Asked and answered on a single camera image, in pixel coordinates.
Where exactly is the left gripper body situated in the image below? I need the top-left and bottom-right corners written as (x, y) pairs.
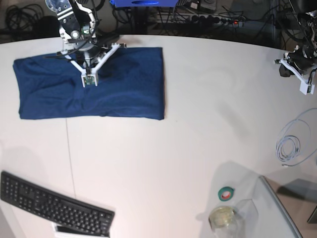
top-left (288, 48), bottom-right (317, 74)

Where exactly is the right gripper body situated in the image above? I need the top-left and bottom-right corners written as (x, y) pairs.
top-left (74, 42), bottom-right (106, 67)

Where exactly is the dark blue t-shirt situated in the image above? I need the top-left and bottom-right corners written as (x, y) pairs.
top-left (13, 47), bottom-right (164, 120)

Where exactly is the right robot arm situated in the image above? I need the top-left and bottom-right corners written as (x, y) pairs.
top-left (45, 0), bottom-right (105, 68)

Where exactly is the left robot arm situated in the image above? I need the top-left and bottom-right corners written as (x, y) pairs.
top-left (277, 0), bottom-right (317, 83)

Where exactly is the blue box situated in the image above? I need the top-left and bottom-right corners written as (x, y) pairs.
top-left (109, 0), bottom-right (178, 7)

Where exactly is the black power strip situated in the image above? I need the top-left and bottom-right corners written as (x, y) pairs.
top-left (190, 14), bottom-right (245, 27)

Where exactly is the green electrical tape roll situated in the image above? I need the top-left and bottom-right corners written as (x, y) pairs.
top-left (217, 186), bottom-right (235, 201)

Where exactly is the black computer keyboard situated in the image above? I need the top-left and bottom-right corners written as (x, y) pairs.
top-left (0, 171), bottom-right (115, 237)

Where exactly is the clear glass jar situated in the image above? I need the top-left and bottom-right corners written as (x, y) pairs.
top-left (209, 206), bottom-right (238, 238)

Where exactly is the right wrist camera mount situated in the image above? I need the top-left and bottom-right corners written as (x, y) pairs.
top-left (58, 43), bottom-right (126, 88)

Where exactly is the coiled white cable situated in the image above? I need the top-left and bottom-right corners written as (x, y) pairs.
top-left (275, 108), bottom-right (317, 167)

